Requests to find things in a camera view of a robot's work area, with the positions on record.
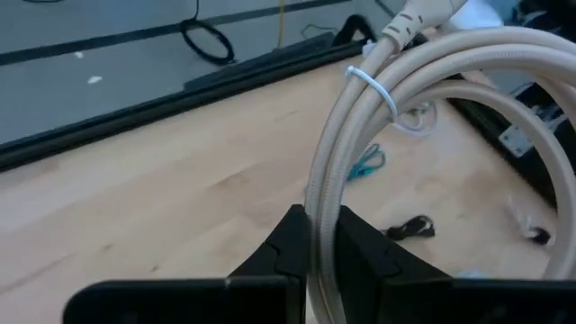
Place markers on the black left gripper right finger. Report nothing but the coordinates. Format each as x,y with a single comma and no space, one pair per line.
387,292

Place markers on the black table clamp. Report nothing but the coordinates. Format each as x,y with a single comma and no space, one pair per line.
353,27

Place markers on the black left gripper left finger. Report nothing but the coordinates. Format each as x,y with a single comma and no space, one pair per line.
270,297

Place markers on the black table edge rail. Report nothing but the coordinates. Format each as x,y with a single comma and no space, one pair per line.
135,117
531,166

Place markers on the white zip tie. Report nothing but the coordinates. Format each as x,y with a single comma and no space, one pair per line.
380,90

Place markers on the white metal bracket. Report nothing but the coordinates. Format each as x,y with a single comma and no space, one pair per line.
515,141

